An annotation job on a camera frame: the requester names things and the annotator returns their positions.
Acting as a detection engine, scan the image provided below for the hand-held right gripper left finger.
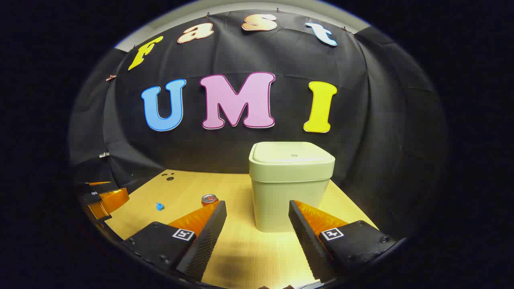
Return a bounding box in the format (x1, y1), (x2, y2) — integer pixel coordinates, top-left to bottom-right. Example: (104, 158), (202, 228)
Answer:
(122, 200), (228, 282)

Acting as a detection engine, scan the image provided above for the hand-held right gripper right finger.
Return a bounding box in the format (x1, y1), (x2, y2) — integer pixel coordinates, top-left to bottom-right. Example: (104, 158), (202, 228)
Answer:
(288, 199), (399, 284)

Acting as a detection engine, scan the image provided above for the green desktop garbage bin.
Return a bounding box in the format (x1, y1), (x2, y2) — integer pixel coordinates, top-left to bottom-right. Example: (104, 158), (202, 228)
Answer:
(249, 141), (336, 233)

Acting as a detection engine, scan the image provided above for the black backdrop cloth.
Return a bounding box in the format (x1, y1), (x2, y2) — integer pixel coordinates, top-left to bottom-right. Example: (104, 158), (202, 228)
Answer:
(68, 9), (448, 241)

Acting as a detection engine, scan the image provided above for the wooden desktop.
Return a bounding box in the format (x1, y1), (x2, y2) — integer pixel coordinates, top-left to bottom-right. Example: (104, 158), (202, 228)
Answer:
(105, 169), (380, 289)

